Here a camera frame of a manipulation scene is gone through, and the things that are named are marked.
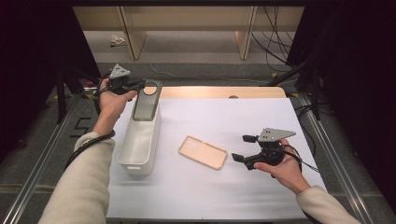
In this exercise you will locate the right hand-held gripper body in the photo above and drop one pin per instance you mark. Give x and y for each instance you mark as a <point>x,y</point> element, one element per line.
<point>274,134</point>

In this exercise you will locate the white table mat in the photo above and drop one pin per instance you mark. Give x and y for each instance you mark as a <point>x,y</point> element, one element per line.
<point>249,118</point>

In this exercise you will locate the black curtain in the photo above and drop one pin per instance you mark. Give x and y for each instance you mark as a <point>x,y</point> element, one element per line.
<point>28,62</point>
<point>358,77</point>

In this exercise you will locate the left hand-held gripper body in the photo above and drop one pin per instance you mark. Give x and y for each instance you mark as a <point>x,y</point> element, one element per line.
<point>119,73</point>

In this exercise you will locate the crumpled white paper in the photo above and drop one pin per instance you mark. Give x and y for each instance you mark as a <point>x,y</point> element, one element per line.
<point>117,40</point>

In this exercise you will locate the light wooden shelf unit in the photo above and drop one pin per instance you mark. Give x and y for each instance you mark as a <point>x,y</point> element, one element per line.
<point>186,18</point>

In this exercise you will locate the light wooden table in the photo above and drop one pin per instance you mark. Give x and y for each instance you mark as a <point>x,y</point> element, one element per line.
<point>218,92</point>

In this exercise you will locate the white plastic storage box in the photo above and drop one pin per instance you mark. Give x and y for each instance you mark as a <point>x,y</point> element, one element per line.
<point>137,149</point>

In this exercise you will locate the beige phone case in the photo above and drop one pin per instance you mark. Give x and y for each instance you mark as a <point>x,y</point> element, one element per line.
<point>202,152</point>

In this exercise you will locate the black metal stand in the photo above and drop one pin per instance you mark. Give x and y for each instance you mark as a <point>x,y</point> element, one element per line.
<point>316,93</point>
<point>60,93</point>

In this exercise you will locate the pink object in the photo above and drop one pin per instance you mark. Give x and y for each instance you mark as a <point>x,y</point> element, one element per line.
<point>91,83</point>

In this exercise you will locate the person's right hand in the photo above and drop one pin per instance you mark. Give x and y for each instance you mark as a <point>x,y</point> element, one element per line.
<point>286,174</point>

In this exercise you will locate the person's left hand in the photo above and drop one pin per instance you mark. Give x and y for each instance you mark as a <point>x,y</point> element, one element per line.
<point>112,105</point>

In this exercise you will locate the short aluminium floor rail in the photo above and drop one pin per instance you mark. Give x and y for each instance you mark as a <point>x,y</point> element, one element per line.
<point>90,90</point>

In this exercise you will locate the grey phone case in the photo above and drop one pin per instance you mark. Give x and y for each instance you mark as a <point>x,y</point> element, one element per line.
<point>146,107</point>

